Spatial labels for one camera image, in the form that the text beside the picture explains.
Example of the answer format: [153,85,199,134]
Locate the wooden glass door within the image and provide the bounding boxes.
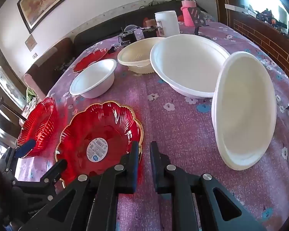
[0,40,27,111]

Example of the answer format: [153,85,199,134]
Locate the red glass plate gold rim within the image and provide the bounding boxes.
[55,100,144,188]
[73,49,109,73]

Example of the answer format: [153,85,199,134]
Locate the large red glass plate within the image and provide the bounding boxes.
[16,97,59,159]

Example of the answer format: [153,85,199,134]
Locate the large white foam bowl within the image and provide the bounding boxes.
[150,34,231,99]

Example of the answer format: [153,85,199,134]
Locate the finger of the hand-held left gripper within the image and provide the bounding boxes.
[40,159,68,198]
[0,138,36,181]

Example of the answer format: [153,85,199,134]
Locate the black motor device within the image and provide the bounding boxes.
[118,25,138,46]

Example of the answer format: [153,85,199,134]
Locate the pink sleeved bottle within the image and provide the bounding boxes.
[181,0,197,27]

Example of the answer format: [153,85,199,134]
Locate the white disposable bowl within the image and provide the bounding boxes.
[211,51,277,171]

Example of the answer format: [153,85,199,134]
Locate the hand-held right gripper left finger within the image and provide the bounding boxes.
[18,141,140,231]

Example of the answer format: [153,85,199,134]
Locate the dark wooden chair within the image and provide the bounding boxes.
[0,96,27,150]

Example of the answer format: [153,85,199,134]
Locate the small white foam bowl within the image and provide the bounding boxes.
[69,59,117,99]

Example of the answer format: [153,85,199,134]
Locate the black leather sofa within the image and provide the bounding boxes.
[73,0,208,53]

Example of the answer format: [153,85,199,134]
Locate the black device with brown roll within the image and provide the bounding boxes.
[141,18,160,39]

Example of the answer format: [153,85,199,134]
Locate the green cloth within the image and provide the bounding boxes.
[26,87,39,101]

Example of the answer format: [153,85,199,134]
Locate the white cup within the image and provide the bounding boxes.
[155,10,181,38]

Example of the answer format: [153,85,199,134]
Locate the brown fabric armchair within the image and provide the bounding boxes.
[24,37,75,99]

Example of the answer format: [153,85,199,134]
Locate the cream ribbed plastic bowl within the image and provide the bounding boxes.
[117,38,164,74]

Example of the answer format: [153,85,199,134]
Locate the brown printed blanket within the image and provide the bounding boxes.
[22,96,41,121]

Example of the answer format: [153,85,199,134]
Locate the small wall plaque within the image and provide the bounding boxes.
[25,34,38,51]

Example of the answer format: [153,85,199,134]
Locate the pile of dark tools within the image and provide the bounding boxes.
[246,5,289,39]

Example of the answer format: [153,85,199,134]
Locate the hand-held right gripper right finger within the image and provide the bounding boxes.
[150,141,268,231]

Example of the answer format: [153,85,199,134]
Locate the black phone stand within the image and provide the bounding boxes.
[188,7,211,39]

